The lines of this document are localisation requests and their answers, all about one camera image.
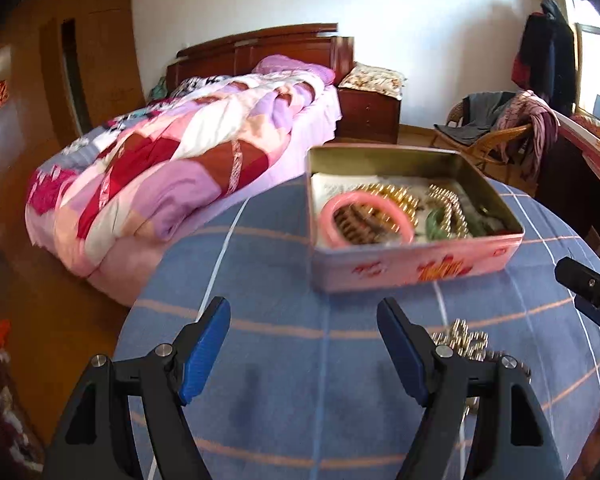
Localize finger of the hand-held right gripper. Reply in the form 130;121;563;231
554;256;600;346

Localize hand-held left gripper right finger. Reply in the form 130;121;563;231
376;296;566;480

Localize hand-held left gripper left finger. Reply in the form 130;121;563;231
42;296;232;480

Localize metallic bead bracelet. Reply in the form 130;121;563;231
427;318;531;416

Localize pink tin box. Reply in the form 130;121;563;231
305;144;526;293

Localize green jade bangle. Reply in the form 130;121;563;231
420;207;452;241

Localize pale pearl necklace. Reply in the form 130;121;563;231
425;185;471;239

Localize pink bangle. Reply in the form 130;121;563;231
320;191;417;250

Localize gold pearl bracelet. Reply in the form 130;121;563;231
365;184;423;221

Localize dark wooden desk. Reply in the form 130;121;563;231
535;125;600;256

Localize blue plaid tablecloth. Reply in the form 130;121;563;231
115;172;600;480

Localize pink bedsheet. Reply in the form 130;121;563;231
87;85;343;307

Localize white and red desk cover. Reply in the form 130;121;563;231
555;110;600;202

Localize pink floral pillow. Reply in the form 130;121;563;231
570;112;600;153

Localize wicker chair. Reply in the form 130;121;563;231
432;97;536;171

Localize pink and maroon clothes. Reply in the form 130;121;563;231
495;90;561;181

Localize white paper sheet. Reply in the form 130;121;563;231
311;172;381;202

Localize pink patchwork quilt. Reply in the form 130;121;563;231
25;71;331;281

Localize dark patterned cloth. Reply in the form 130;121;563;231
0;320;46;463

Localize grey garment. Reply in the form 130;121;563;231
434;91;518;146

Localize window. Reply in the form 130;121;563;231
572;0;600;136

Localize hanging dark coats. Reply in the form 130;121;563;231
511;0;578;116

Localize wooden nightstand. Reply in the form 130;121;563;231
336;85;401;145

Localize black and white cloth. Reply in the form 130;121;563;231
172;75;231;99

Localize floral cushion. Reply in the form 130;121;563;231
339;61;406;101

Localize purple pillow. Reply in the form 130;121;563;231
252;55;336;86

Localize dark wooden headboard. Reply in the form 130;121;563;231
166;22;356;91

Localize wooden wardrobe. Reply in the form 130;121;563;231
0;0;146;221

